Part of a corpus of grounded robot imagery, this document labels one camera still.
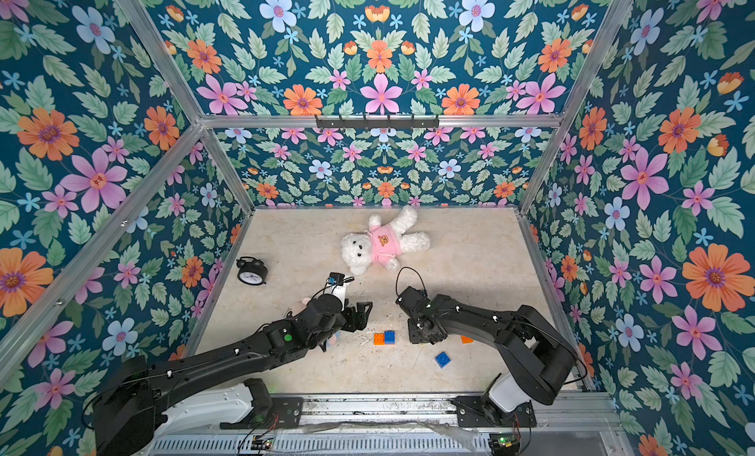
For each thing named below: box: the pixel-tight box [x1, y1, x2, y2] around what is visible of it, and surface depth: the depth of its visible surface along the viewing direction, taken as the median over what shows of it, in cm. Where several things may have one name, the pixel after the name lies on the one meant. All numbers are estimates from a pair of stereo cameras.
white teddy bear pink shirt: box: [340, 204, 431, 277], surface depth 100 cm
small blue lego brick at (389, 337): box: [384, 330, 396, 345], surface depth 86 cm
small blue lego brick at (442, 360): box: [434, 350, 452, 369], surface depth 83 cm
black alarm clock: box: [235, 256, 269, 286], surface depth 96 cm
